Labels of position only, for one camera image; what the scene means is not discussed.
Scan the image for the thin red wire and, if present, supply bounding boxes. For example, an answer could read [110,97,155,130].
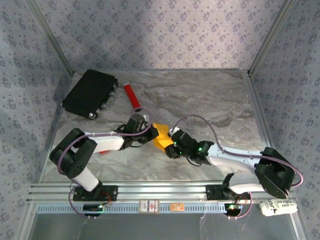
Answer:
[234,193,247,205]
[101,191,113,207]

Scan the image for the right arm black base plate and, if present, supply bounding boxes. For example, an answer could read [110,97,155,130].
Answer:
[205,184,252,201]

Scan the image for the crumpled white printed paper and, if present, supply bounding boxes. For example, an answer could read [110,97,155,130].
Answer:
[258,198,300,218]

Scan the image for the aluminium frame post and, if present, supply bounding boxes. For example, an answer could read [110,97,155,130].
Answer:
[246,0,298,77]
[24,0,77,76]

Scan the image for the grey metal panel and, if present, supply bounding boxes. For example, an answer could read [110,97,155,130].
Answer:
[29,213,305,240]

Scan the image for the left gripper thin black cable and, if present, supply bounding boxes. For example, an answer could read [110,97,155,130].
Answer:
[119,139,141,151]

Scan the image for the black carrying case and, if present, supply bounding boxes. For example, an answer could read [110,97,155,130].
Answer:
[61,69,119,120]

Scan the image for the long aluminium mounting rail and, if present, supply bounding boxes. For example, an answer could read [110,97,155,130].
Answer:
[26,181,298,204]

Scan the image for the white printed label card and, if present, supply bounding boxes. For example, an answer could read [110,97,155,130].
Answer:
[138,198,161,215]

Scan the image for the aluminium side rail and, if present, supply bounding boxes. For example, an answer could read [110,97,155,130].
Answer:
[246,71,276,151]
[34,72,76,183]

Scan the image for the red cylindrical tube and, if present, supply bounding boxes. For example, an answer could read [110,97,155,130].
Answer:
[123,83,142,111]

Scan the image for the left black controller board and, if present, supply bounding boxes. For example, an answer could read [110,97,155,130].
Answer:
[82,203,104,213]

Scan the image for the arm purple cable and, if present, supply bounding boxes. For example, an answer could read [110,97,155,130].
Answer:
[57,107,154,221]
[169,114,305,221]

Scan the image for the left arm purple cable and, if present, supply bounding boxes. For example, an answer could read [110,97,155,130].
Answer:
[57,107,154,221]

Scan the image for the orange paper sheet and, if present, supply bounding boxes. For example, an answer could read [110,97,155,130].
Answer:
[152,122,175,153]

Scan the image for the grey slotted cable duct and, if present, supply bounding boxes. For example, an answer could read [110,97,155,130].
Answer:
[36,202,227,215]

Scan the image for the black controller board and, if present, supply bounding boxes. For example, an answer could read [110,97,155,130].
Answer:
[82,203,104,213]
[224,203,244,216]

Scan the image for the right black controller board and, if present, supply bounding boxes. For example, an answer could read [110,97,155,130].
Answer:
[224,203,244,216]

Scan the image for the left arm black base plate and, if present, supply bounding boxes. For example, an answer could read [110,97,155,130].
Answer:
[72,183,119,202]

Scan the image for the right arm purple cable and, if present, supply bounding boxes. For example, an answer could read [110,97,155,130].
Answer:
[169,114,305,221]

